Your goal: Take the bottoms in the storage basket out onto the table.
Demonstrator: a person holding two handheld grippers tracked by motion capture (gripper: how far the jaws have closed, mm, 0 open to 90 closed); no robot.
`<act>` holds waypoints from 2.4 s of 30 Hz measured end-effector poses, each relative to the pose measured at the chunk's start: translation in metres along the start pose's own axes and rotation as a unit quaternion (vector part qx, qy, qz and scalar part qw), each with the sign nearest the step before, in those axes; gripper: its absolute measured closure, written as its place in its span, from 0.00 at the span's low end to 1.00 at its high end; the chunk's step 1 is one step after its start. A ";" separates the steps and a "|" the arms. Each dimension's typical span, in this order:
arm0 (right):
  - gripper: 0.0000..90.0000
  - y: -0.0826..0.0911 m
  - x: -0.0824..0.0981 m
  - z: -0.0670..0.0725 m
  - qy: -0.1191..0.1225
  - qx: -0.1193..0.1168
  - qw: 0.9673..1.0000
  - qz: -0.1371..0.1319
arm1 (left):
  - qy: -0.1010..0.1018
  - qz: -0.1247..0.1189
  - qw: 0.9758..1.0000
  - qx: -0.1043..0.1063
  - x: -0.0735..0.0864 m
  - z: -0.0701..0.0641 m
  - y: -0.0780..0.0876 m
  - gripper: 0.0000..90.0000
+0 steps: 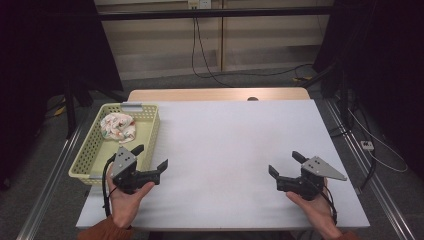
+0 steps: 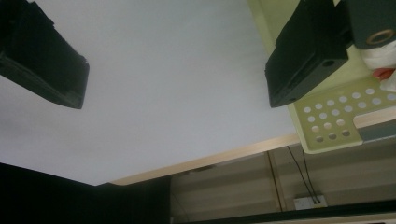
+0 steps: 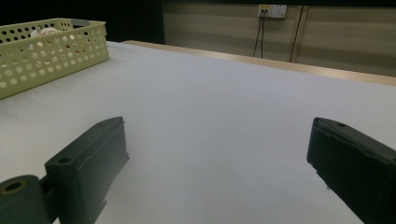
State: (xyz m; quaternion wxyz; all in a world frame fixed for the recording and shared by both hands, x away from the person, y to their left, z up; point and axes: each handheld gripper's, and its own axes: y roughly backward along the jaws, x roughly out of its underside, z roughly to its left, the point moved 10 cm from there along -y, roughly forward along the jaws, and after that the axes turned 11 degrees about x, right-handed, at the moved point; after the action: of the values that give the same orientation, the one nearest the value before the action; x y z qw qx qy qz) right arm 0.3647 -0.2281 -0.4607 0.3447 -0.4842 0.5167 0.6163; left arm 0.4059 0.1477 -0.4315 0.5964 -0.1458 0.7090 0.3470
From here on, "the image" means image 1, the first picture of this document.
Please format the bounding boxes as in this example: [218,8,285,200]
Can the white wall socket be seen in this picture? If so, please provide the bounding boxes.
[187,0,213,10]

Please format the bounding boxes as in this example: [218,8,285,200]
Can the aluminium rail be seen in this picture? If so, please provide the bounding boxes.
[15,119,88,240]
[323,98,418,240]

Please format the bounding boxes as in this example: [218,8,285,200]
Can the yellow-green plastic basket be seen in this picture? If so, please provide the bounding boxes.
[68,102,161,186]

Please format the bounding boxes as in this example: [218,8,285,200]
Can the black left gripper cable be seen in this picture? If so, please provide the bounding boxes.
[101,153,118,218]

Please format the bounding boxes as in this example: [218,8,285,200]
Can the person's right hand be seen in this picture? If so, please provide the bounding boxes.
[285,178,343,238]

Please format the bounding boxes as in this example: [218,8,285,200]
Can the person's left hand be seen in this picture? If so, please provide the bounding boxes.
[106,162,156,230]

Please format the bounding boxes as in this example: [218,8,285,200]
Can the white mat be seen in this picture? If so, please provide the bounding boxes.
[75,99,371,232]

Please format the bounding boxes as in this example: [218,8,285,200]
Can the white floor cable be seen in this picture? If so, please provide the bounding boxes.
[346,108,409,174]

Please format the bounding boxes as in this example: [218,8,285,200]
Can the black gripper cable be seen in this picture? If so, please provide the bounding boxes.
[101,153,118,218]
[320,185,338,226]

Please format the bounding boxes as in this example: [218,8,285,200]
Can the black metal stand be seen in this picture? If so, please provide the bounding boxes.
[46,76,128,140]
[299,63,354,138]

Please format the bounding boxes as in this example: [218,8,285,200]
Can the black curtain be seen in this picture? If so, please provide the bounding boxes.
[313,0,424,178]
[0,0,124,191]

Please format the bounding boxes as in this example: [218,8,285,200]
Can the black horizontal bar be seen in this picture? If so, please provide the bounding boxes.
[98,5,334,22]

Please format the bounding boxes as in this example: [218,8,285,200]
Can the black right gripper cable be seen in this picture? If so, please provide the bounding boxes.
[320,185,338,226]

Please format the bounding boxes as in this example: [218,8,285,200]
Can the white patterned cloth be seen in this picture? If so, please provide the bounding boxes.
[100,112,137,145]

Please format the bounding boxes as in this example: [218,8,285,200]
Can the black hanging cable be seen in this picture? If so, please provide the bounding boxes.
[191,7,314,88]

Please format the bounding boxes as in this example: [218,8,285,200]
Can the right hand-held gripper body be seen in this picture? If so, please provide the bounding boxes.
[275,155,348,202]

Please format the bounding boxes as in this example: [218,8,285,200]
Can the wooden table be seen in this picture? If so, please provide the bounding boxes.
[127,87,311,102]

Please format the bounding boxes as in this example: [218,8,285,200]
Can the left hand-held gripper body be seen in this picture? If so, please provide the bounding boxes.
[110,146,162,195]

